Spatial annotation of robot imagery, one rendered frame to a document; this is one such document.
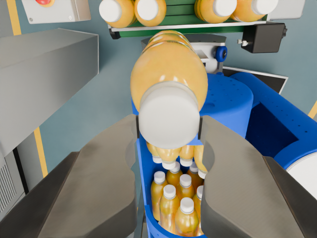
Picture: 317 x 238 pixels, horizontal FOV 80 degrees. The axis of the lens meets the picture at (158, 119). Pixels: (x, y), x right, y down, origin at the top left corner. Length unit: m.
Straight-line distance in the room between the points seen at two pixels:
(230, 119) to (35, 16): 0.44
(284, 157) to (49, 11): 0.81
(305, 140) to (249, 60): 0.98
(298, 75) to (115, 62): 1.46
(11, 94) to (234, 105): 0.71
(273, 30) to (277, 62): 1.20
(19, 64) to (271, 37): 0.80
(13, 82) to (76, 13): 0.42
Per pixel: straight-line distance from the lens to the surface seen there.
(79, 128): 2.00
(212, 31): 0.66
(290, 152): 0.82
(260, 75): 1.59
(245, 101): 0.42
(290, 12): 0.77
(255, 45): 0.58
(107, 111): 1.81
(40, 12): 0.50
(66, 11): 0.48
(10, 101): 0.83
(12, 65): 0.82
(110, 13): 0.43
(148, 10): 0.42
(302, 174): 0.84
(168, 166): 0.55
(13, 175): 2.54
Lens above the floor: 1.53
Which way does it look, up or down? 60 degrees down
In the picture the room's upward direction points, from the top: 175 degrees counter-clockwise
